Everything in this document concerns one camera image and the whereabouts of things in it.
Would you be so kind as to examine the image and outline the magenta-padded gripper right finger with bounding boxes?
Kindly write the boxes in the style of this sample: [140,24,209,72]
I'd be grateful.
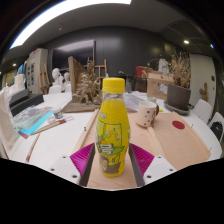
[127,142,177,188]

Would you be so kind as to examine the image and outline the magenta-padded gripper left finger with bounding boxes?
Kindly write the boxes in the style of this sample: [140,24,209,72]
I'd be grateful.
[49,142,97,188]

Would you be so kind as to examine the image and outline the yellow drink bottle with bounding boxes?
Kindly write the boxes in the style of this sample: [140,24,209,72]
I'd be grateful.
[95,77,131,179]

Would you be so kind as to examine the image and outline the thin wooden stick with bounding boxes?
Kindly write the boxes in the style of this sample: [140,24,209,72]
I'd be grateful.
[25,132,42,163]

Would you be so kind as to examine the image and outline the paintbrush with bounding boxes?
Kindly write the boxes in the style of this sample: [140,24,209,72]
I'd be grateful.
[31,116,75,135]

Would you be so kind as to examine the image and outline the flat round red coaster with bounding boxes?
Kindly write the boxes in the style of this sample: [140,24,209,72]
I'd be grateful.
[171,120,186,131]

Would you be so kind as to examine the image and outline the small glass jar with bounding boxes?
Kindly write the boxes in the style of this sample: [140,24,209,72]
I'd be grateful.
[52,107,64,120]

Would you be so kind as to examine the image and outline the colourful painted sheet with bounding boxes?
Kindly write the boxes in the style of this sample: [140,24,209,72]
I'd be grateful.
[13,105,54,139]

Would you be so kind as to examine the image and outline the grey plant pot saucer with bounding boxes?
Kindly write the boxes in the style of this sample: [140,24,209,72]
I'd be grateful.
[163,99,192,117]

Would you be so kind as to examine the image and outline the black backpack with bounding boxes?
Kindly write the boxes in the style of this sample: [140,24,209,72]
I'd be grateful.
[210,121,224,141]

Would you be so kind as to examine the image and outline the small clear glass cup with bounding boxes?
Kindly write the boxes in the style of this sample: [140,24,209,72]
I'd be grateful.
[146,95,158,104]

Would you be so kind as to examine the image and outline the white chair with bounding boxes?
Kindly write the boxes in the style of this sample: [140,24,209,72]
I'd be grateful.
[192,98,213,125]
[208,111,224,144]
[48,84,63,94]

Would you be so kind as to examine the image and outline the black flat boxes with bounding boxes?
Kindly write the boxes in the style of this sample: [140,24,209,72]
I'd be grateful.
[9,89,45,117]

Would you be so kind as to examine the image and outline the brown carved relief sculpture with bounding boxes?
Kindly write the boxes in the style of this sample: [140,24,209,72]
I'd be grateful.
[61,55,104,114]

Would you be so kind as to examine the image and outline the cardboard box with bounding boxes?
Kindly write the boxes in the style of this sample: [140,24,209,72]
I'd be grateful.
[146,72,174,100]

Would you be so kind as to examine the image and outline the small wooden figure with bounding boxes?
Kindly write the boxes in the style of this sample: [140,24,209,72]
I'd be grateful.
[199,82,209,102]

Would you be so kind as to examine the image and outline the white plaster bust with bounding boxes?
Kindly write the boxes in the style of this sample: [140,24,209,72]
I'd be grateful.
[63,71,72,86]
[51,68,63,88]

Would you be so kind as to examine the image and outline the wooden easel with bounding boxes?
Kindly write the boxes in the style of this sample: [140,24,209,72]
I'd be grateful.
[39,63,51,95]
[87,58,109,89]

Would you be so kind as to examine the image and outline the red box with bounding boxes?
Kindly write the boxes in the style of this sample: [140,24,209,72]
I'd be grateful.
[134,65,154,79]

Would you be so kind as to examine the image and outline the white cabinet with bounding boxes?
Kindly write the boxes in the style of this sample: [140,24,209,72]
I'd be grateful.
[25,48,49,95]

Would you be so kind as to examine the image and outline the long ceiling light panel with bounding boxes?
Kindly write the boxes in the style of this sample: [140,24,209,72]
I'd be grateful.
[9,0,133,50]

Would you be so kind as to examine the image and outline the white dotted mug brown handle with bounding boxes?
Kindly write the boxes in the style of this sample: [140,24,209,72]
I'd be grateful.
[135,100,160,129]

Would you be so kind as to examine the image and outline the black wall screen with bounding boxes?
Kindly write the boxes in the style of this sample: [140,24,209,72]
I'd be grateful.
[51,39,97,73]

